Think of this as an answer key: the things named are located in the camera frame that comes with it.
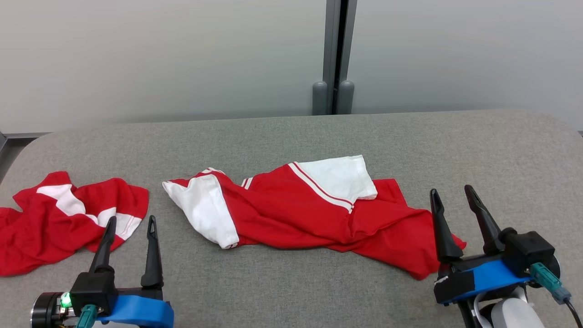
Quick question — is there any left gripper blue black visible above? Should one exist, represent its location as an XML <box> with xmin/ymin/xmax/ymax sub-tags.
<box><xmin>89</xmin><ymin>215</ymin><xmax>174</xmax><ymax>328</ymax></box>

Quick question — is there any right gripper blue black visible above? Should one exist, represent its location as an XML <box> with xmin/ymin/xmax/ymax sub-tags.
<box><xmin>430</xmin><ymin>184</ymin><xmax>533</xmax><ymax>306</ymax></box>

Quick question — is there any red white-sleeved shirt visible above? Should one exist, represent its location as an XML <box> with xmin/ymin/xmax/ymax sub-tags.
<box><xmin>162</xmin><ymin>155</ymin><xmax>467</xmax><ymax>281</ymax></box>

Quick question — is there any crumpled red white-striped garment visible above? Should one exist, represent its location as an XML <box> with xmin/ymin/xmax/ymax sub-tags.
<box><xmin>0</xmin><ymin>171</ymin><xmax>149</xmax><ymax>277</ymax></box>

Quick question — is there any grey rounded partition foot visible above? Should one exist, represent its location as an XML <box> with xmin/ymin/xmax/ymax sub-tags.
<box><xmin>336</xmin><ymin>81</ymin><xmax>355</xmax><ymax>114</ymax></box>
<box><xmin>312</xmin><ymin>81</ymin><xmax>328</xmax><ymax>115</ymax></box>

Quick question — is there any left arm cable teal connector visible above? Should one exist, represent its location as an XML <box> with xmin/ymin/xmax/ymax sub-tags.
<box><xmin>75</xmin><ymin>304</ymin><xmax>98</xmax><ymax>328</ymax></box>

